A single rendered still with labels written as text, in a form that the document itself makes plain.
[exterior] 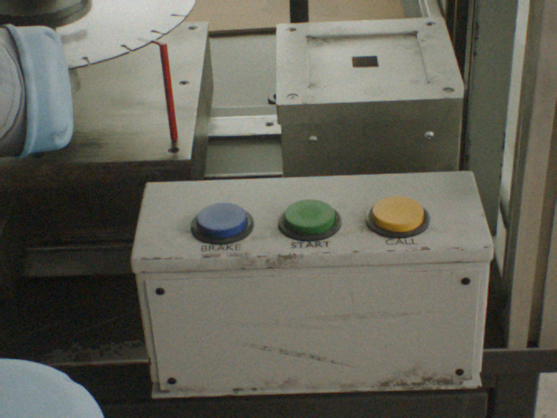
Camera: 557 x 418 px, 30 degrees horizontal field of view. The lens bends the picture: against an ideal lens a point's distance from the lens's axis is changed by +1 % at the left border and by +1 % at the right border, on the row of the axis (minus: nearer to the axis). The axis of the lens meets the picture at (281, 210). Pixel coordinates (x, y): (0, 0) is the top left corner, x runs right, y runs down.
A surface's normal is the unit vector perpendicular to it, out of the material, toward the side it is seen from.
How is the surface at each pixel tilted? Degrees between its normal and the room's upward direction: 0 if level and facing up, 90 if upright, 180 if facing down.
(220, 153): 0
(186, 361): 90
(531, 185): 90
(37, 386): 7
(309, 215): 0
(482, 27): 90
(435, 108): 90
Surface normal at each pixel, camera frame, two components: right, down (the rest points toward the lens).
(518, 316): 0.00, 0.57
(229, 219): -0.04, -0.82
